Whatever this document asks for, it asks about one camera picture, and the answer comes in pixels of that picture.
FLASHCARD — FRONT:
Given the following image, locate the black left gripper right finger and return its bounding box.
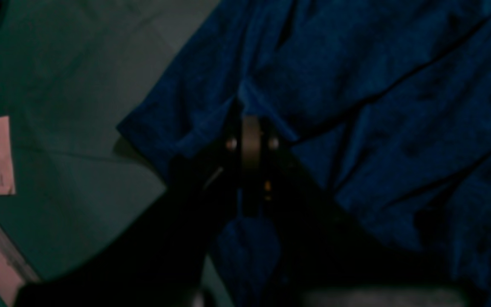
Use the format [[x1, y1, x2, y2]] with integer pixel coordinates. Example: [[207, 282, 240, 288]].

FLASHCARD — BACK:
[[250, 116, 471, 307]]

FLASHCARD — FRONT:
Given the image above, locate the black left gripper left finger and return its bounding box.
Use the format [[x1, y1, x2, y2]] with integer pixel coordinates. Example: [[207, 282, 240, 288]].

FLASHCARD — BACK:
[[15, 118, 251, 307]]

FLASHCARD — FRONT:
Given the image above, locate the dark blue t-shirt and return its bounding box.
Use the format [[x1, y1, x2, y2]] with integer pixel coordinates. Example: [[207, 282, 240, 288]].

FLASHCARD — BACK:
[[117, 0, 491, 307]]

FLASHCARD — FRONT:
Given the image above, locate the packaged bit set blister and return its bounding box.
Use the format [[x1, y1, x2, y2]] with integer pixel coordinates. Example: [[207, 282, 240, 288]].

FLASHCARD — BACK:
[[0, 225, 41, 307]]

